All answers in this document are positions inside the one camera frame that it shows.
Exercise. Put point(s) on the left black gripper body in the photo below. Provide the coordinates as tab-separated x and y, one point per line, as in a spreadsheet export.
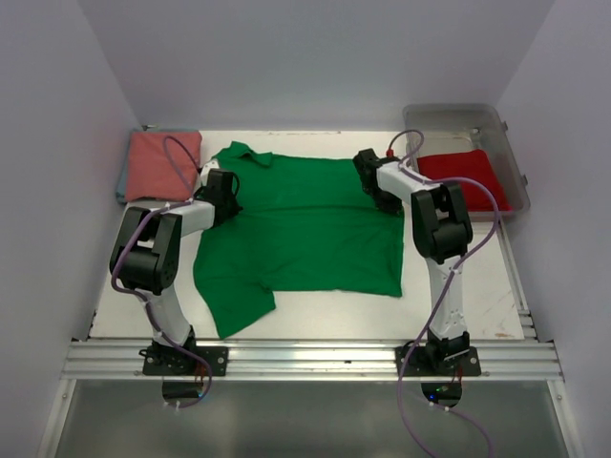
232	205

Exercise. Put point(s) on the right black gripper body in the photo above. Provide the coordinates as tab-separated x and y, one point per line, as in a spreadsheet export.
385	200

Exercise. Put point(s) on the green polo shirt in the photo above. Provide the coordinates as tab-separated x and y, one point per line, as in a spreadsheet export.
305	225

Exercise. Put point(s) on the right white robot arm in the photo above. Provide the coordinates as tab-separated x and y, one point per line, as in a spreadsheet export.
441	232

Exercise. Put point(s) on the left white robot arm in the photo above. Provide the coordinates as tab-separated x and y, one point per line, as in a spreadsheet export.
145	259

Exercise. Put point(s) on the clear plastic bin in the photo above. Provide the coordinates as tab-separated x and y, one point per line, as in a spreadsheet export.
469	140

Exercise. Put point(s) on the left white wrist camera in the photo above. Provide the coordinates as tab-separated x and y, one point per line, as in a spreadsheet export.
207	168

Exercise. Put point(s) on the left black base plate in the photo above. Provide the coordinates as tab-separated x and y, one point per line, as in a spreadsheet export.
193	360

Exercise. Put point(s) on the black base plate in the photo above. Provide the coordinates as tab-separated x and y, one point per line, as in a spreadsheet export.
193	360
423	361

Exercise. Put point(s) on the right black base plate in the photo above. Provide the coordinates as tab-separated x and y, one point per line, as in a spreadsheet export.
423	361

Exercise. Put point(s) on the aluminium mounting rail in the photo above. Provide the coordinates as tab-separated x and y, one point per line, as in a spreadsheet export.
317	360

